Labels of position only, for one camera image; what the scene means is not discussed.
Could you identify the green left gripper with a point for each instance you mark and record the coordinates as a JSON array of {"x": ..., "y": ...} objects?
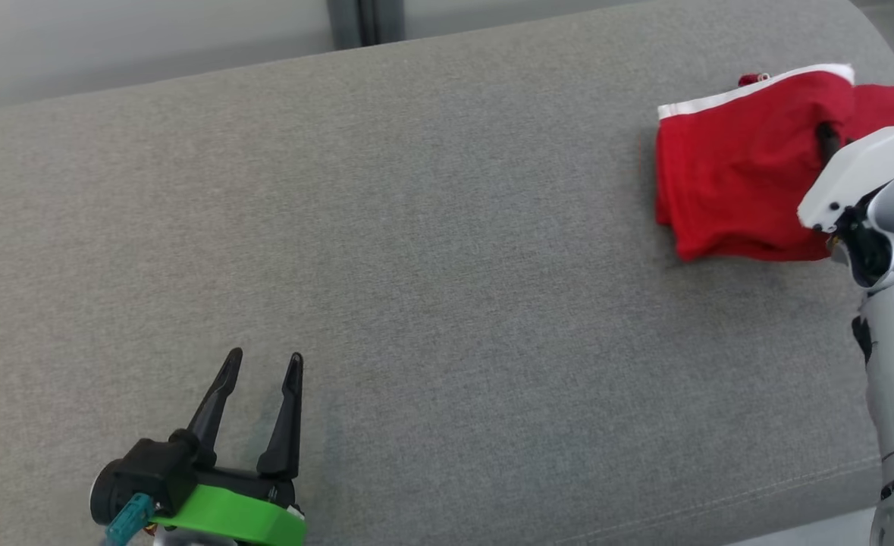
[{"x": 234, "y": 516}]

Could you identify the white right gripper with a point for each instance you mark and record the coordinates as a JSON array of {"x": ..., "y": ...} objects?
[{"x": 864, "y": 171}]

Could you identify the red shorts with white band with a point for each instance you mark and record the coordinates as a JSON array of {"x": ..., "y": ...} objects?
[{"x": 735, "y": 167}]

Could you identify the grey fabric sofa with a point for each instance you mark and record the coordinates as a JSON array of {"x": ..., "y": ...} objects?
[{"x": 431, "y": 265}]

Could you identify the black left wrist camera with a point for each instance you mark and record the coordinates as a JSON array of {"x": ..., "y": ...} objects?
[{"x": 147, "y": 474}]

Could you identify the teal left camera connector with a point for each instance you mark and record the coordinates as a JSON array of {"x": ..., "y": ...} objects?
[{"x": 130, "y": 519}]

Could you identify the grey partition post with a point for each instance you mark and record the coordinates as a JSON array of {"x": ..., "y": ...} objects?
[{"x": 367, "y": 23}]

